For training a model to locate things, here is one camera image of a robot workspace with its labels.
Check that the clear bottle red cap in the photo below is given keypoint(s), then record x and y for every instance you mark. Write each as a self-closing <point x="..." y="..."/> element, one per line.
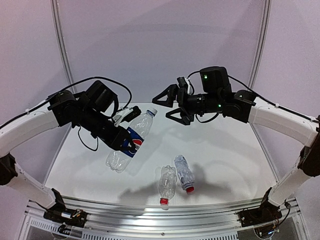
<point x="167" y="184"/>

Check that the right aluminium frame post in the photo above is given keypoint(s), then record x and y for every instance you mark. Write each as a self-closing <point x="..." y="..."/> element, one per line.
<point x="255" y="22"/>

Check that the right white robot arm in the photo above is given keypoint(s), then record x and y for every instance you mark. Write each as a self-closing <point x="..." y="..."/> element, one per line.
<point x="248" y="107"/>

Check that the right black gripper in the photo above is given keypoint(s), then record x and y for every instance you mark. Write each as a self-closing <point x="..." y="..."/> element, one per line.
<point x="181" y="101"/>

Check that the Pepsi label plastic bottle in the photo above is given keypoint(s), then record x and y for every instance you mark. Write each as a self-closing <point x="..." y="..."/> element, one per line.
<point x="138" y="130"/>

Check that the white bottle cap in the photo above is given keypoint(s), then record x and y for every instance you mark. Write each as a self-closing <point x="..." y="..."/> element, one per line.
<point x="152" y="111"/>

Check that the front aluminium rail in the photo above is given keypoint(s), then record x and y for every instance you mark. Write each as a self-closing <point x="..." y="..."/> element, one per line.
<point x="110" y="221"/>

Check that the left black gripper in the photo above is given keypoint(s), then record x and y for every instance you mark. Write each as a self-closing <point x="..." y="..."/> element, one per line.
<point x="119" y="141"/>

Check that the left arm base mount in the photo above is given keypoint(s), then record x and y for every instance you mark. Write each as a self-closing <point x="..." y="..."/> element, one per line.
<point x="66" y="217"/>

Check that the aluminium frame post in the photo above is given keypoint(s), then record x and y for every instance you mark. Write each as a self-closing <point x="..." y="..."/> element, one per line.
<point x="57" y="22"/>
<point x="255" y="22"/>

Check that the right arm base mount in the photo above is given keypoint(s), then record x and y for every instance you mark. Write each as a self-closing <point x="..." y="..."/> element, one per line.
<point x="266" y="212"/>

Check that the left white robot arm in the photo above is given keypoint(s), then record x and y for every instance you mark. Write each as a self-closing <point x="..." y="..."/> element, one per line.
<point x="61" y="109"/>

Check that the crushed bottle red cap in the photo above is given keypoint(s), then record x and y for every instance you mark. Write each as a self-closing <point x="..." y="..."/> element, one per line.
<point x="185" y="175"/>

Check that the left aluminium frame post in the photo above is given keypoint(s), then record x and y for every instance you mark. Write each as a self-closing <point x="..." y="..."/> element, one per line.
<point x="57" y="22"/>

